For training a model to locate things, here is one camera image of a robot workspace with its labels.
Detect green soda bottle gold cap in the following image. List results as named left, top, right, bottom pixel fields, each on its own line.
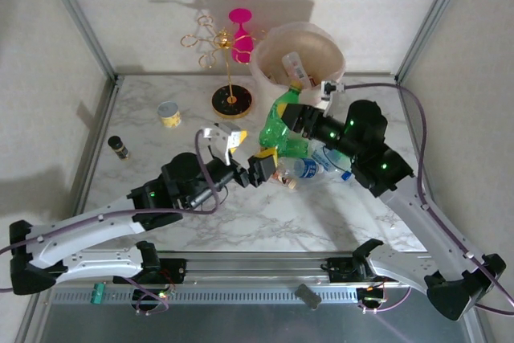
left=259, top=82, right=308, bottom=149

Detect crushed orange label bottle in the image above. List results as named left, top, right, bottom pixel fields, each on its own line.
left=271, top=170, right=299, bottom=192

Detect clear bottle red round label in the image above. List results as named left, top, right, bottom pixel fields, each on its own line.
left=280, top=51, right=319, bottom=89

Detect white plastic bin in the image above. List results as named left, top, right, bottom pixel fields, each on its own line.
left=249, top=21, right=347, bottom=135

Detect translucent bin liner bag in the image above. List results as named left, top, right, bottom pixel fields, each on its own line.
left=249, top=21, right=347, bottom=97

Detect crushed green plastic bottle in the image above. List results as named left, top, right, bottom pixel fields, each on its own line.
left=276, top=137, right=320, bottom=160

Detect crushed clear bottle blue label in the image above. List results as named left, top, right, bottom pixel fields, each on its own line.
left=275, top=156, right=325, bottom=184

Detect yellow tin can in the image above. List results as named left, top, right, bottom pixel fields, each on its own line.
left=157, top=100, right=182, bottom=129

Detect small black bottle gold label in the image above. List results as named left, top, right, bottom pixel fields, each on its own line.
left=107, top=135, right=130, bottom=161

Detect pink wine glass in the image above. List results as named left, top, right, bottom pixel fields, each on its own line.
left=228, top=8, right=255, bottom=64

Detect dark grey clip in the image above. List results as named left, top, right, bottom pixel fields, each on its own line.
left=294, top=283, right=322, bottom=311

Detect grey metal sheet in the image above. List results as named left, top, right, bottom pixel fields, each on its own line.
left=15, top=286, right=497, bottom=343

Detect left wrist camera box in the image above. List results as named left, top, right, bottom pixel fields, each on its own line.
left=199, top=120, right=242, bottom=166

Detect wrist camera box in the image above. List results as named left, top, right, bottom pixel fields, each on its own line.
left=199, top=120, right=242, bottom=166
left=320, top=79, right=347, bottom=114

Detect gold wire glass stand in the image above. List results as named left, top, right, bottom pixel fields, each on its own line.
left=179, top=14, right=268, bottom=120

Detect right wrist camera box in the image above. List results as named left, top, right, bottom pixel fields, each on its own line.
left=320, top=79, right=347, bottom=114

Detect aluminium side rail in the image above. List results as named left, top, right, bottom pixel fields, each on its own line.
left=396, top=76, right=439, bottom=215
left=70, top=76, right=124, bottom=223

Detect aluminium back rail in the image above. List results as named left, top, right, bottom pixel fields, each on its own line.
left=116, top=71, right=398, bottom=79

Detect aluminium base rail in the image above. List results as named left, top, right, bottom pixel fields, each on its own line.
left=35, top=251, right=471, bottom=290

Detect grey slotted cable duct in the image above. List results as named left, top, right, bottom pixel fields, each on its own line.
left=50, top=288, right=359, bottom=306

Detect aluminium frame post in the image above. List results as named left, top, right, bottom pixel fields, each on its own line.
left=394, top=0, right=477, bottom=84
left=38, top=0, right=124, bottom=84

